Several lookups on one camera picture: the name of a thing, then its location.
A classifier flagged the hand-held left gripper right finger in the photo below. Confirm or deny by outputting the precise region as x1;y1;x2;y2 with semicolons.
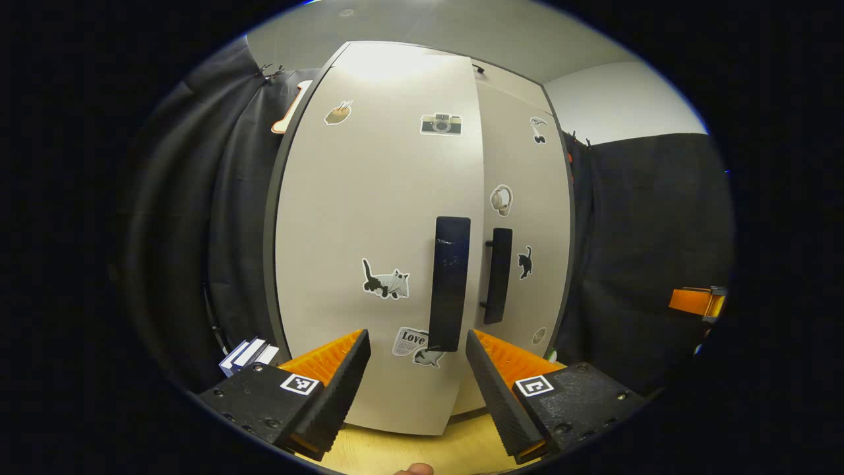
466;329;646;464

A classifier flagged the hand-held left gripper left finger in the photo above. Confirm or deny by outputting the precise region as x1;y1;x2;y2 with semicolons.
198;329;371;461

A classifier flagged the black door handle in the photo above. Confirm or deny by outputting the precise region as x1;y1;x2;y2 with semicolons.
428;216;472;353
479;228;514;325

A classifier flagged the black backdrop cloth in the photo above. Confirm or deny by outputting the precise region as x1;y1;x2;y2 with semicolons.
109;40;736;396

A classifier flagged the white cabinet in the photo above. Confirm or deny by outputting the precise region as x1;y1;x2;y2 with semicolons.
264;41;576;436

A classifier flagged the white cabinet door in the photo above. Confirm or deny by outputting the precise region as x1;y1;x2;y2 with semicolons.
448;78;574;416
264;41;485;436

